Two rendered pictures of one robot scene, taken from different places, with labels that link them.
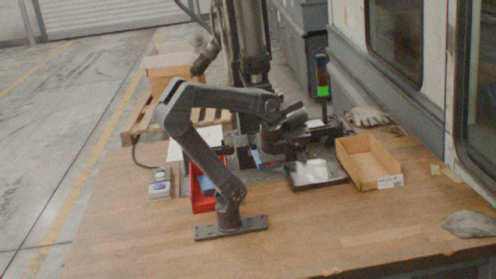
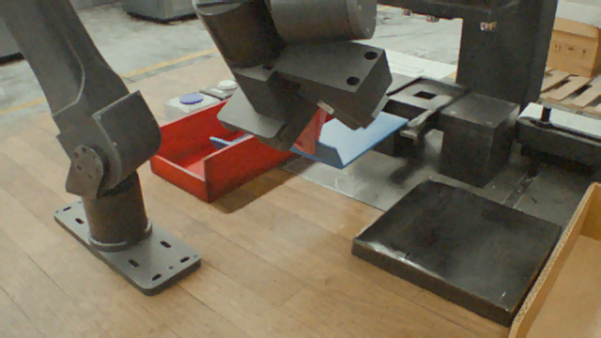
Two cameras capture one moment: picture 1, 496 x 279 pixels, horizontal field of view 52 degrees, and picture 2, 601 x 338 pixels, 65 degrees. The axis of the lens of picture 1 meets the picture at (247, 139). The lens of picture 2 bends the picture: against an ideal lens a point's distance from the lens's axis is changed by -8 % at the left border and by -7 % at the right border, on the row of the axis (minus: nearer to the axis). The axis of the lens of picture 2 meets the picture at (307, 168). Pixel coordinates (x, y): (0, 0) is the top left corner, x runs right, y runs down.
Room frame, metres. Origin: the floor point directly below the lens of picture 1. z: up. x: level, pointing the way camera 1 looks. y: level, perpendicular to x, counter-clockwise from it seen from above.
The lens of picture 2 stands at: (1.00, -0.36, 1.23)
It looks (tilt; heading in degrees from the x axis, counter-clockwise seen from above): 29 degrees down; 43
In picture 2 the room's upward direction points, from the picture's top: straight up
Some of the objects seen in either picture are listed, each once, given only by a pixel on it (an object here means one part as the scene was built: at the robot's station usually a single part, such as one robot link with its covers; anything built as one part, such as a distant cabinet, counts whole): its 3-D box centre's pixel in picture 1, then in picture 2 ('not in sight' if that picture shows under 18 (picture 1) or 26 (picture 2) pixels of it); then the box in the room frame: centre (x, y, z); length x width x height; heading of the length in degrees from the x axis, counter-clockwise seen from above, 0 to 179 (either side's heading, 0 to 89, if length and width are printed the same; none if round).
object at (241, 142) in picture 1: (263, 138); (437, 99); (1.58, -0.06, 0.98); 0.20 x 0.10 x 0.01; 94
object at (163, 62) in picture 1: (177, 71); (579, 32); (5.07, 0.61, 0.40); 0.67 x 0.60 x 0.50; 176
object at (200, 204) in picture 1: (210, 183); (247, 132); (1.40, 0.13, 0.93); 0.25 x 0.12 x 0.06; 4
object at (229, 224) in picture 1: (229, 216); (115, 208); (1.17, 0.08, 0.94); 0.20 x 0.07 x 0.08; 94
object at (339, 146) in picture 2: (266, 155); (347, 125); (1.40, -0.05, 1.00); 0.15 x 0.07 x 0.03; 5
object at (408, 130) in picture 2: not in sight; (423, 124); (1.50, -0.08, 0.98); 0.07 x 0.02 x 0.01; 4
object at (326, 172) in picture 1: (315, 173); (461, 239); (1.41, -0.19, 0.91); 0.17 x 0.16 x 0.02; 94
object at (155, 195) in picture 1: (160, 194); (192, 116); (1.42, 0.29, 0.90); 0.07 x 0.07 x 0.06; 4
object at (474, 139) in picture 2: (265, 149); (434, 128); (1.58, -0.06, 0.94); 0.20 x 0.10 x 0.07; 94
